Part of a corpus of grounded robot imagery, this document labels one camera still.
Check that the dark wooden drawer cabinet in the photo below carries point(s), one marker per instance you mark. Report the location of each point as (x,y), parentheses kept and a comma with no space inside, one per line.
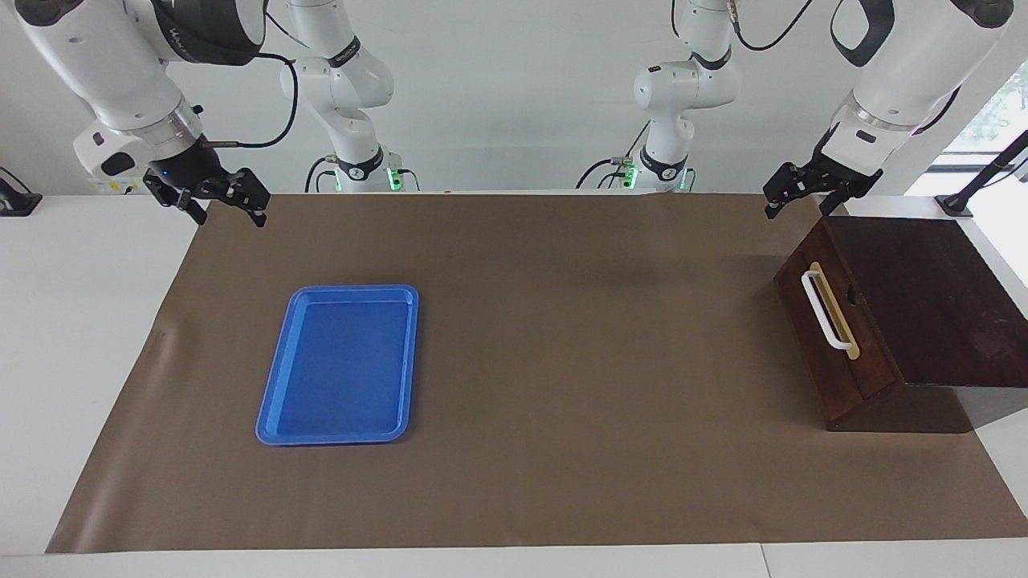
(940,305)

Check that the black camera stand with pole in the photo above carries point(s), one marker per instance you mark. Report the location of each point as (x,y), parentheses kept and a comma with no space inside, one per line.
(976,185)

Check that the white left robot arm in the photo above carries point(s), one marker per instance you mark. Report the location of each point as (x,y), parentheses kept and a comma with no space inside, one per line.
(907,64)

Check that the bright window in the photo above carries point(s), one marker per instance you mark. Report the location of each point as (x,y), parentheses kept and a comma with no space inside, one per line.
(996,112)

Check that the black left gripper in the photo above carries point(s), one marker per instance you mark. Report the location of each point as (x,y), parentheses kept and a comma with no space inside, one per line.
(843,178)

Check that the black clamp base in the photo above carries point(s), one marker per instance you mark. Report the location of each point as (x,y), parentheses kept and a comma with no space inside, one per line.
(14,202)

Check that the brown table mat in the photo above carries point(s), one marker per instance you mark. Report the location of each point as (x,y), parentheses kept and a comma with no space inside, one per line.
(562,361)

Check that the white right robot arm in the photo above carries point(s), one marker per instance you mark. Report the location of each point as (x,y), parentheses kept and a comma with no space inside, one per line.
(104,64)

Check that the white wall power outlet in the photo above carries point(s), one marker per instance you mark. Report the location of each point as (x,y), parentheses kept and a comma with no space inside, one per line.
(108,186)

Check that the blue plastic tray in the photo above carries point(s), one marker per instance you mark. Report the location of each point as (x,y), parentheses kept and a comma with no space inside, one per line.
(337,369)

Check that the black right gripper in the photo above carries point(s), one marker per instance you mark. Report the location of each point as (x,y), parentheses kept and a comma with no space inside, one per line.
(193,172)

